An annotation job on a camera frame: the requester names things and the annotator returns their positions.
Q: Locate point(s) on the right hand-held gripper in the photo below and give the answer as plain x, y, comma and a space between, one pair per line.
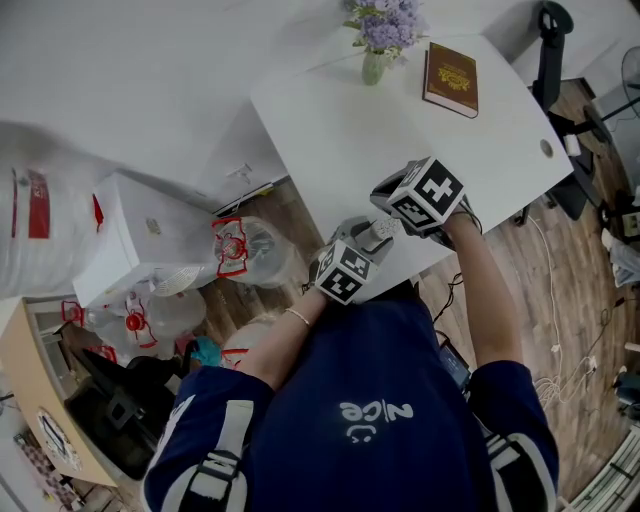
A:
426, 194

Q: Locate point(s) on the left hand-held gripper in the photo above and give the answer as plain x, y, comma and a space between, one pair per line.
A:
344, 274

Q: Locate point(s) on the clear cotton swab container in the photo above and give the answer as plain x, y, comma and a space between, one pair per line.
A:
384, 230

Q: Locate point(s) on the person's left forearm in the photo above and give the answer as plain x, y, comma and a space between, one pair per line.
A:
286, 336

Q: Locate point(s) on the person's right forearm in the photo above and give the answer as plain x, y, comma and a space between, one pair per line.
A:
481, 295

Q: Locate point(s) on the brown hardcover book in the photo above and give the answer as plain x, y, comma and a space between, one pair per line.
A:
451, 80

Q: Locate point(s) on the pale green glass vase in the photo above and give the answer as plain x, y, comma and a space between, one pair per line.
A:
373, 68

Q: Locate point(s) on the black waist device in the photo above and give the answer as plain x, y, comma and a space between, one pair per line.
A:
454, 365

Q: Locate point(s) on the black office chair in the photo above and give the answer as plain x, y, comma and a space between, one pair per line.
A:
551, 75

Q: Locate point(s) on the purple flower bouquet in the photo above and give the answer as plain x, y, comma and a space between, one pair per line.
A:
386, 21

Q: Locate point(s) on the person's navy shirt torso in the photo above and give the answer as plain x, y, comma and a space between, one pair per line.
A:
370, 425

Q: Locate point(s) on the white fan grille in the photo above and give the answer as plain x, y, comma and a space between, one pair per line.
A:
178, 280

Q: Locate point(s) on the teal cloth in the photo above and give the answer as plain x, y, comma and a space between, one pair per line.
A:
205, 350

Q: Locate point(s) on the white cardboard box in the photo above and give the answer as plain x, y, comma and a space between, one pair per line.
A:
150, 235

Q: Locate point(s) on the black standing fan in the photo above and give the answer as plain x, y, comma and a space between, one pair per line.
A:
631, 75

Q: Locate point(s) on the black bag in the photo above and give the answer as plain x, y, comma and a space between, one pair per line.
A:
120, 405

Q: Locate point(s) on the large white sack red label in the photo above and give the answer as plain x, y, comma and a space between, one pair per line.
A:
45, 215

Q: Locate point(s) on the white slatted rack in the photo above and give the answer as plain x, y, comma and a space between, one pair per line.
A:
610, 475

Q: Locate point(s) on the wooden side cabinet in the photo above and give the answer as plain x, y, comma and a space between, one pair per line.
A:
35, 380

